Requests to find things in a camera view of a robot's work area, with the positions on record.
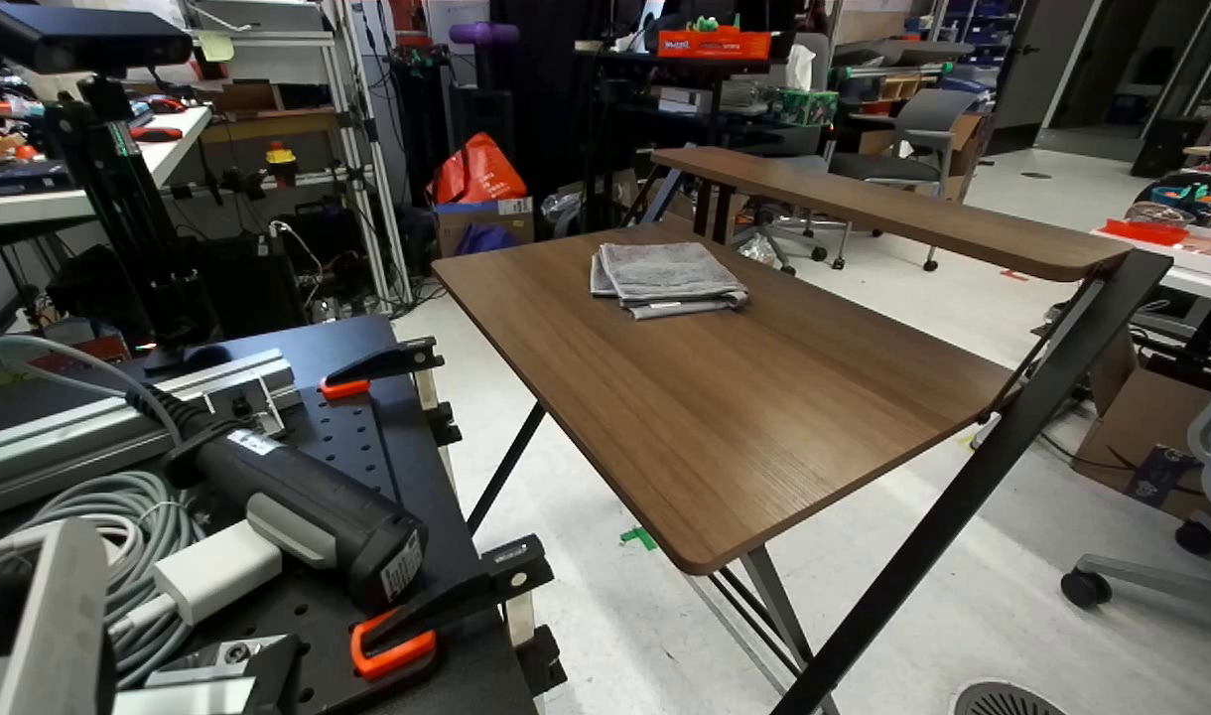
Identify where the grey towel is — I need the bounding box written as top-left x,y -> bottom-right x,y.
586,236 -> 753,320

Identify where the cardboard box with label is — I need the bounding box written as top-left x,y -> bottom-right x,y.
432,195 -> 540,258

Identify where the orange bag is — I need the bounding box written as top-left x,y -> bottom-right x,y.
423,132 -> 530,211

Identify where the black perforated mounting platform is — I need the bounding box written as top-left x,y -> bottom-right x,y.
137,308 -> 571,715

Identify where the white metal rack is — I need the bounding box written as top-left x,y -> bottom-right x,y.
321,0 -> 418,313

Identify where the green striped box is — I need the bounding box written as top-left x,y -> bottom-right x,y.
762,85 -> 840,132

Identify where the orange storage box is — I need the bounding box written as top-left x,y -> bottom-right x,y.
651,25 -> 774,67

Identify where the black handheld scanner device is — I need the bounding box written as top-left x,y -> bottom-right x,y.
162,419 -> 427,611

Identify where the purple roll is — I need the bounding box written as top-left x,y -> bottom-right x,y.
444,15 -> 522,52

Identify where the brown wooden table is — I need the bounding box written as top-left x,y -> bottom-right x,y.
465,250 -> 1174,715

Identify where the grey office chair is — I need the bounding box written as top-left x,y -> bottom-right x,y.
759,81 -> 995,272

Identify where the white power adapter block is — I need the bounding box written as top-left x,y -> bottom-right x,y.
149,514 -> 285,626

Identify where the round floor drain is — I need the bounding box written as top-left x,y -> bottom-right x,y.
951,679 -> 1066,715

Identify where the brown cardboard box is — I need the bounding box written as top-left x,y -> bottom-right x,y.
1072,362 -> 1211,518

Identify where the red flat item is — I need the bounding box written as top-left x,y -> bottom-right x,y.
1099,215 -> 1192,250

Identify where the white workbench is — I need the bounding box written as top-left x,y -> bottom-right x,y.
0,104 -> 219,234

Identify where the white side table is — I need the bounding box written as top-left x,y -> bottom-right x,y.
1091,195 -> 1211,308

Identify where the colourful printed item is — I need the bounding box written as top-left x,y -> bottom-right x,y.
1123,171 -> 1211,234

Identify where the grey metal box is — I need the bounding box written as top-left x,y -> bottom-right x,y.
0,514 -> 119,715

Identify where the small orange-handled black clamp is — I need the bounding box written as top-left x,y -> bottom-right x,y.
316,332 -> 450,407

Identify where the large orange-handled black clamp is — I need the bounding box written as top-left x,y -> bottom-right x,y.
346,530 -> 561,685

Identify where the black camera tripod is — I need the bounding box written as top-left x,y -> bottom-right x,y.
39,71 -> 223,352

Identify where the grey coiled cable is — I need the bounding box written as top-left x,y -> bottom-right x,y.
0,469 -> 203,689

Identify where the aluminium rail profile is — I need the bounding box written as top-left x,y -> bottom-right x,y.
0,349 -> 303,518

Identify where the black camera box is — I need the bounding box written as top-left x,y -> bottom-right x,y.
0,0 -> 197,76

